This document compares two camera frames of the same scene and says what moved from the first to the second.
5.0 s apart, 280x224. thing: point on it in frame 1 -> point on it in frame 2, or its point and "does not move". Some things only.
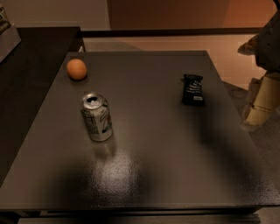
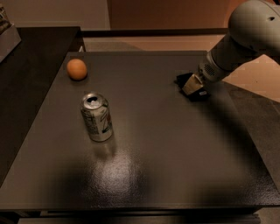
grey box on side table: x=9 y=40 does not move
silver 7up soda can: x=96 y=112 does not move
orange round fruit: x=76 y=69 does not move
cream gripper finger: x=264 y=99 -> x=192 y=85
